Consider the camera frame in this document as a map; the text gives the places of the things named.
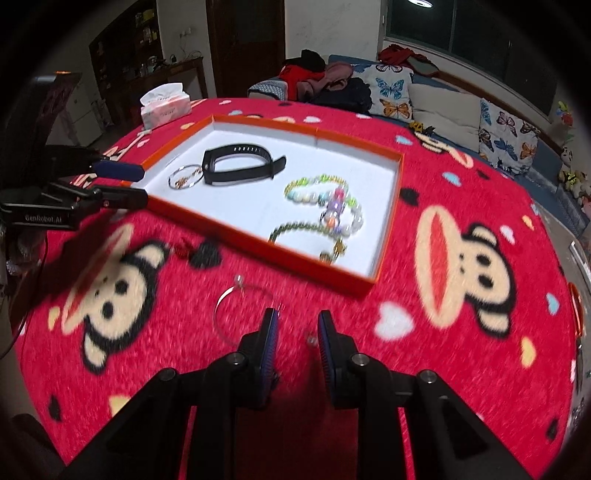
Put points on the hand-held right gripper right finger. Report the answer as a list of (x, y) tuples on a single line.
[(325, 350)]

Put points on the butterfly print pillow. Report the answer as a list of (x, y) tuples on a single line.
[(390, 92), (508, 136)]

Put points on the black smart band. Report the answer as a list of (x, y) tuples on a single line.
[(244, 149)]

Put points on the white cabinet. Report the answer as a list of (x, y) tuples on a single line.
[(85, 115)]

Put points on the pink tissue box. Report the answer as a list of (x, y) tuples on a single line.
[(166, 110)]

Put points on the orange cardboard box tray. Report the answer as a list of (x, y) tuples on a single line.
[(258, 207)]

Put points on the red garment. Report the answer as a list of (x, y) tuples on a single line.
[(295, 78)]

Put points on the yellow black toy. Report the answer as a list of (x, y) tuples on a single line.
[(421, 128)]

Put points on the blue sofa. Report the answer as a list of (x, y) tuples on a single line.
[(549, 184)]

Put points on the pile of plush toys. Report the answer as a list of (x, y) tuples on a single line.
[(575, 180)]

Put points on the dark wooden display cabinet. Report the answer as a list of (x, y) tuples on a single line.
[(120, 60)]

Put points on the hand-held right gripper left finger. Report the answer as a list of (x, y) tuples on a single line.
[(270, 341)]

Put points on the grey pillow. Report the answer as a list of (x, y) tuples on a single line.
[(443, 115)]

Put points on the colourful flower decoration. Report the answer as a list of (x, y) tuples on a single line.
[(565, 115)]

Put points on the red clothes on sill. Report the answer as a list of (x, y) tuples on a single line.
[(404, 56)]

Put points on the pink garment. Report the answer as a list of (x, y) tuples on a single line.
[(334, 76)]

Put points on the dark window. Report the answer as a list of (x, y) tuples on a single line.
[(485, 41)]

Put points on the wooden side table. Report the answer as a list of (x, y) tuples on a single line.
[(184, 76)]

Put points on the black garment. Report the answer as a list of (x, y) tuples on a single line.
[(313, 59)]

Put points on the dark bag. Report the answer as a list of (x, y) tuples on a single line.
[(344, 97)]

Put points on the dark wooden door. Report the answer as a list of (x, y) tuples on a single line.
[(244, 46)]

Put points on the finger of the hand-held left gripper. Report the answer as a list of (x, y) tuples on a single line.
[(120, 170), (124, 197)]

